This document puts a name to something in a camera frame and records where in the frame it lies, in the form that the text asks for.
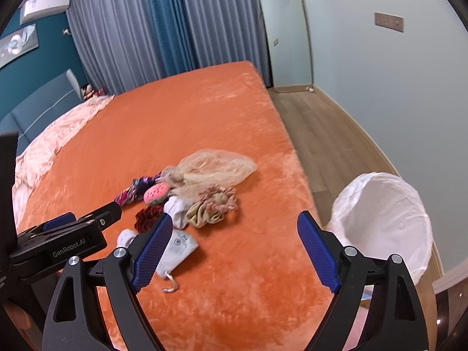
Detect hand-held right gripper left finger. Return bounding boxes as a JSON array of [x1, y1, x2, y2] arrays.
[[42, 213, 174, 351]]

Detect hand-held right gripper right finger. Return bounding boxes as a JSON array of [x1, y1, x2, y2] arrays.
[[297, 211, 439, 351]]

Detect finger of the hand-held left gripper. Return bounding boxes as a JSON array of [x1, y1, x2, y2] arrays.
[[44, 216, 78, 232], [75, 204, 122, 232]]

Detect purple floral cloth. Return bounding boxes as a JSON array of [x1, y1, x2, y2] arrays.
[[114, 176, 165, 207]]

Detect pink strawberry plush toy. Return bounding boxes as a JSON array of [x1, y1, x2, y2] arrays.
[[143, 183, 170, 205]]

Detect white-lined trash bin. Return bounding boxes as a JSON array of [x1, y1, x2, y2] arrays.
[[325, 173, 434, 286]]

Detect beige mesh bag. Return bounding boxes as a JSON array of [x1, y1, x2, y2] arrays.
[[161, 149, 257, 198]]

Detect small white sock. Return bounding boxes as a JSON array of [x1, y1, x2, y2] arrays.
[[117, 228, 139, 251]]

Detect dark red scrunchie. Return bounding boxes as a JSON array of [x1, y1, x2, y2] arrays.
[[135, 206, 164, 233]]

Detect beige cloth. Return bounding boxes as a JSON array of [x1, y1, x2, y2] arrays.
[[185, 201, 225, 227]]

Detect dusty pink scrunchie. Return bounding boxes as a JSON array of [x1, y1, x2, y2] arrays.
[[197, 185, 238, 214]]

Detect pale pink quilt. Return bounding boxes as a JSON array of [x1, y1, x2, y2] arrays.
[[13, 95, 116, 220]]

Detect blue padded headboard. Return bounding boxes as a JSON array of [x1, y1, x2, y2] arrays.
[[0, 69, 83, 150]]

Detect plush toys by headboard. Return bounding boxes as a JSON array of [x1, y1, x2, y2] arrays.
[[81, 84, 105, 100]]

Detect orange bed blanket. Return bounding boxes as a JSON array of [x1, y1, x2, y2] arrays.
[[15, 60, 366, 351]]

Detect grey curtain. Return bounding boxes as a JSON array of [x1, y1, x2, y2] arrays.
[[175, 0, 272, 85], [68, 0, 172, 96]]

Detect blue curtain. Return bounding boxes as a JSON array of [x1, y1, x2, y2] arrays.
[[142, 0, 205, 78]]

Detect white air conditioner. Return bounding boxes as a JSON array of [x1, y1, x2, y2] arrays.
[[20, 0, 71, 24]]

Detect standing floor mirror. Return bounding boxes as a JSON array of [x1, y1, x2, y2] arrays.
[[256, 0, 315, 93]]

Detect grey drawstring pouch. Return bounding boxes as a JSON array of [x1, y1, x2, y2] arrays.
[[155, 228, 199, 293]]

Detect framed wall picture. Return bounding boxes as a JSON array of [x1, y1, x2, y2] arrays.
[[0, 23, 39, 68]]

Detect bronze wall socket panel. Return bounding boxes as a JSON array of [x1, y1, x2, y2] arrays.
[[374, 12, 405, 32]]

